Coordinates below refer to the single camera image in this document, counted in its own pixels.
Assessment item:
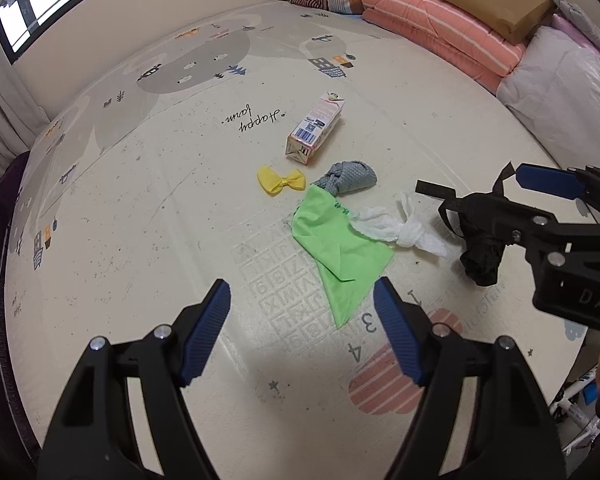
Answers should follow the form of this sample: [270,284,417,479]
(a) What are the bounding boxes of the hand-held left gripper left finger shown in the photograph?
[37,279,232,480]

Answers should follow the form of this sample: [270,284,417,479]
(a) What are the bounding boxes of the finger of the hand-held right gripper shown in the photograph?
[516,162,600,211]
[472,194,561,261]

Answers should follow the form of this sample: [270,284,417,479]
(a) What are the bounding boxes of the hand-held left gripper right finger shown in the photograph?
[372,276,566,480]

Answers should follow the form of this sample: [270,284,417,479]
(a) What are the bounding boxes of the black folding umbrella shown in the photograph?
[415,161,513,288]

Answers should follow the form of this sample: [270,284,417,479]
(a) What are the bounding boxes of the green cloth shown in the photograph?
[291,185,395,330]

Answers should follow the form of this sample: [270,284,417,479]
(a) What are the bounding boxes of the white knotted tissue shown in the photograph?
[351,192,448,257]

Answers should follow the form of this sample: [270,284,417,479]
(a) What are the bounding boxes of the grey sock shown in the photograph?
[311,160,378,197]

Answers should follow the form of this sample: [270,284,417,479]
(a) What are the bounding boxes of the yellow bow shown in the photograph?
[257,164,307,197]

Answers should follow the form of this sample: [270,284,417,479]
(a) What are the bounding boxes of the pink drink carton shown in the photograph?
[285,91,346,165]

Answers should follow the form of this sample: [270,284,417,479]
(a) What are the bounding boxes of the lilac bagged duvet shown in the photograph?
[496,12,600,148]

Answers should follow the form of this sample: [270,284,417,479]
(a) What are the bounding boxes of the printed play mat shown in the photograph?
[2,0,596,480]

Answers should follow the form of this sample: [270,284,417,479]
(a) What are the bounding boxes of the white bicycle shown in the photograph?
[550,365,600,456]

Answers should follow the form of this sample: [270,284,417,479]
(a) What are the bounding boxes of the pink striped quilt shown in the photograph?
[357,0,528,95]

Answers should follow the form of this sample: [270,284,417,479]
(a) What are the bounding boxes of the grey curtain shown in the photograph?
[0,50,51,181]

